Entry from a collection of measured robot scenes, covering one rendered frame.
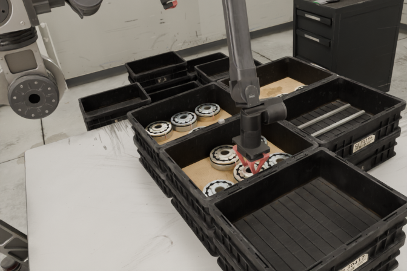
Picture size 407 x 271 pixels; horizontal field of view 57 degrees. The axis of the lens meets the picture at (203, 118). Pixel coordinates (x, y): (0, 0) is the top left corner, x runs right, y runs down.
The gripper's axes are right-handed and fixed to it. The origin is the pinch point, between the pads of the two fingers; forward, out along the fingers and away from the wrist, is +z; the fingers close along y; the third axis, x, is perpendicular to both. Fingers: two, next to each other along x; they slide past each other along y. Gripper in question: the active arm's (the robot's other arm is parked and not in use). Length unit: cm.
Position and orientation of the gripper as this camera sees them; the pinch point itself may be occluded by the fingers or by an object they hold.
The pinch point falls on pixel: (251, 168)
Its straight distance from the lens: 112.0
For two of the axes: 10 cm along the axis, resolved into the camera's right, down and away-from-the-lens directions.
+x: -8.7, 3.0, -3.8
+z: 0.7, 8.6, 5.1
